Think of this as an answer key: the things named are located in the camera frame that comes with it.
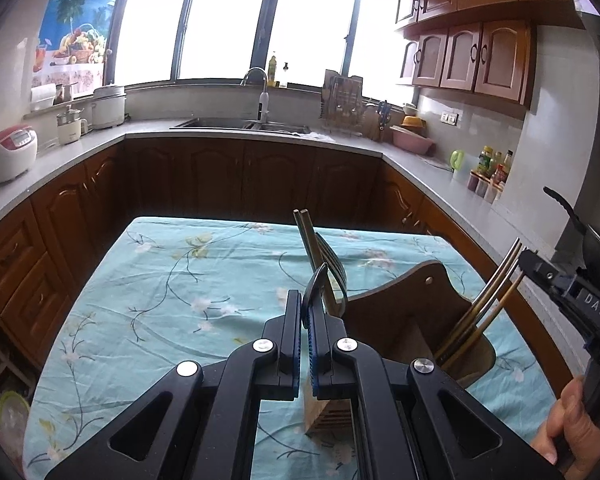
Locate fruit wall poster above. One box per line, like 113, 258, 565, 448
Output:
31, 0, 122, 92

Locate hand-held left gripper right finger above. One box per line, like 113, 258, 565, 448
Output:
306, 297, 563, 480

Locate scissors holder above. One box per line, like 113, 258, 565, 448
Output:
375, 101, 393, 141

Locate metal utensil handle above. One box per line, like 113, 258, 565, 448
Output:
293, 209, 317, 273
304, 210, 328, 267

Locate small white blender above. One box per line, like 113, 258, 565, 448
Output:
56, 105, 88, 145

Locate metal kitchen faucet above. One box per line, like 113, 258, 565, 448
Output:
241, 66, 271, 123

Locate person's right hand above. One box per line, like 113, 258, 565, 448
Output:
530, 376, 600, 466

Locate wooden chopstick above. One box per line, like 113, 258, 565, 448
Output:
460, 272, 526, 376

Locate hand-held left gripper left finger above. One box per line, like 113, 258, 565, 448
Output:
45, 290, 303, 480

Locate wooden lower cabinets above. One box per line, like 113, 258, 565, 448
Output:
0, 137, 571, 396

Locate grey kitchen countertop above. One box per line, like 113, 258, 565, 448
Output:
0, 119, 581, 281

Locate teal floral tablecloth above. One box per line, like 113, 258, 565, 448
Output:
22, 216, 558, 480

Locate wooden cabinets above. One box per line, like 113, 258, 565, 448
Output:
389, 0, 581, 106
0, 137, 571, 396

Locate paper towel roll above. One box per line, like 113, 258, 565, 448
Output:
30, 85, 56, 111

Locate green lidded container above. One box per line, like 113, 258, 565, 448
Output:
0, 391, 31, 431

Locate metal chopstick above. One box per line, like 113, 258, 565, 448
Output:
455, 244, 527, 351
447, 240, 525, 346

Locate red white rice cooker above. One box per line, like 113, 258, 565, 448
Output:
0, 125, 38, 184

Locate red label condiment bottle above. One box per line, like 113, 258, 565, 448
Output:
495, 150, 514, 183

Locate black frying pan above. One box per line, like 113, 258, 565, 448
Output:
542, 186, 600, 281

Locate pink plastic basin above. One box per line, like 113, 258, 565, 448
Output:
390, 126, 436, 156

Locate wooden upper cabinets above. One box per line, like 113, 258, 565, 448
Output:
389, 0, 581, 106

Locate steel kitchen sink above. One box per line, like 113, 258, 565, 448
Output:
170, 116, 312, 135

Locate chopsticks bundle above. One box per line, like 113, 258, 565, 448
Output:
437, 260, 518, 363

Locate kitchen window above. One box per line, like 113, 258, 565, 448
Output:
105, 0, 421, 91

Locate dish rack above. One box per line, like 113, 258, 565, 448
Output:
320, 69, 366, 136

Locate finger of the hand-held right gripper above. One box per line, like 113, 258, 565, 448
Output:
517, 249, 556, 286

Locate wooden utensil holder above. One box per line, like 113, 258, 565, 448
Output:
302, 260, 498, 436

